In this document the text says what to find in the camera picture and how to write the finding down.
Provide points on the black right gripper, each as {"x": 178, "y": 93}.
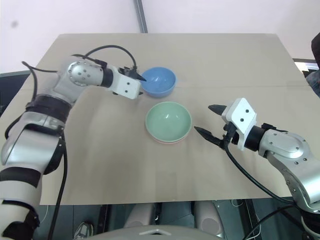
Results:
{"x": 230, "y": 135}

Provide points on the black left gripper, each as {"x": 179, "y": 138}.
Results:
{"x": 125, "y": 71}

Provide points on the blue bowl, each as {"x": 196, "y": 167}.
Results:
{"x": 160, "y": 82}

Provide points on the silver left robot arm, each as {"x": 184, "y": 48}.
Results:
{"x": 82, "y": 73}

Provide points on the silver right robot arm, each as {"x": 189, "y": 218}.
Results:
{"x": 282, "y": 145}

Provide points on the green bowl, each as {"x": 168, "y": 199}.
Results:
{"x": 168, "y": 120}

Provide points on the pink bowl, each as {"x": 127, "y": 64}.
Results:
{"x": 170, "y": 143}

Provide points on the grey metal pole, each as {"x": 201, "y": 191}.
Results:
{"x": 141, "y": 15}

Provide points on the grey rounded robot leg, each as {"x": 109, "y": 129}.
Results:
{"x": 208, "y": 216}
{"x": 137, "y": 215}

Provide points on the dark grey side table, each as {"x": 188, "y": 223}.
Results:
{"x": 303, "y": 62}

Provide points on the grey robot torso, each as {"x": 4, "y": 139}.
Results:
{"x": 155, "y": 233}

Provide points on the person in dark clothes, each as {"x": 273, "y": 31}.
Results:
{"x": 316, "y": 50}

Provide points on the grey sneaker shoe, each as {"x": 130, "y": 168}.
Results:
{"x": 85, "y": 228}

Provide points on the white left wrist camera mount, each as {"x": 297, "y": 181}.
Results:
{"x": 126, "y": 86}

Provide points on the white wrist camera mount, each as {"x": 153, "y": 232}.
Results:
{"x": 243, "y": 115}
{"x": 126, "y": 86}

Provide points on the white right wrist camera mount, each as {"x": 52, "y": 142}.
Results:
{"x": 243, "y": 115}

